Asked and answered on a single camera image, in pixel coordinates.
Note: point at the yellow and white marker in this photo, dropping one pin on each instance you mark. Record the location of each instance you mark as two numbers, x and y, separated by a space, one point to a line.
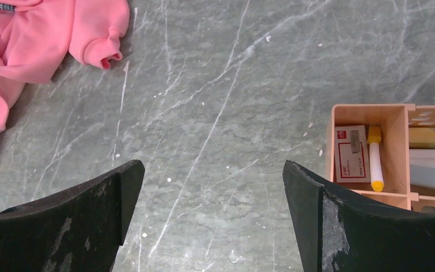
376 177

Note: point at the pink zip-up jacket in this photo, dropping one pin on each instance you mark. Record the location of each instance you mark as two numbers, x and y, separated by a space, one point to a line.
35 36

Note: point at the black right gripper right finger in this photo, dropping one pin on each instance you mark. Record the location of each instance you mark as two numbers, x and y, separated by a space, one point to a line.
337 229

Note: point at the red and white small box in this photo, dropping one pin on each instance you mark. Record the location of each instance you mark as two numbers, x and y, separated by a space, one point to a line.
351 155

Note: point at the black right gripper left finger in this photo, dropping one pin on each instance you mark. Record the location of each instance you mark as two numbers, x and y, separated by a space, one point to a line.
77 229

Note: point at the orange plastic desk organizer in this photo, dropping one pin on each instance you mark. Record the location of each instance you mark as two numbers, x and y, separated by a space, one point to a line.
407 152

